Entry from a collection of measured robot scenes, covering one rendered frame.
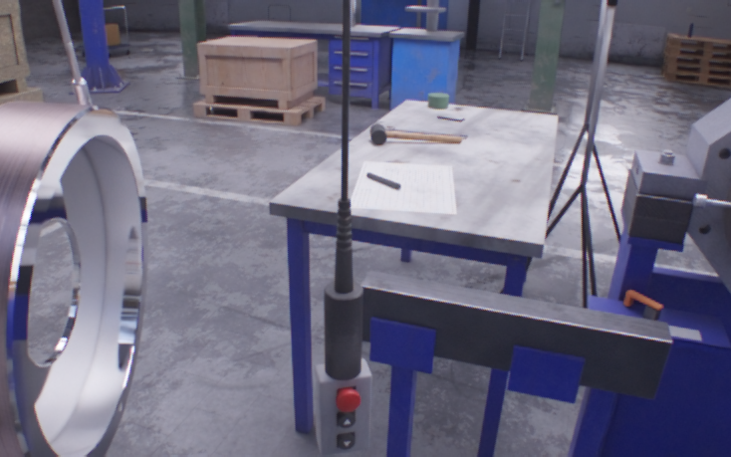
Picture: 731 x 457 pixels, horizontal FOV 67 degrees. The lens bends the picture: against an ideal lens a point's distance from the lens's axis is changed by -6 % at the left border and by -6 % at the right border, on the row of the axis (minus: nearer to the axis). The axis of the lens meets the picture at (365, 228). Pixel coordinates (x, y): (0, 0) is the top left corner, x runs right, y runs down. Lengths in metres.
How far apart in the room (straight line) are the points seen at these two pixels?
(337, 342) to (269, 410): 1.56
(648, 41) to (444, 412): 11.16
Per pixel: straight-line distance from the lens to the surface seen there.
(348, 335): 0.67
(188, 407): 2.28
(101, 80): 8.33
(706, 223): 1.40
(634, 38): 12.77
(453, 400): 2.29
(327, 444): 0.78
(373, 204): 1.62
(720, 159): 1.36
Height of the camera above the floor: 1.48
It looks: 24 degrees down
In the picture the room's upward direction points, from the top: 1 degrees clockwise
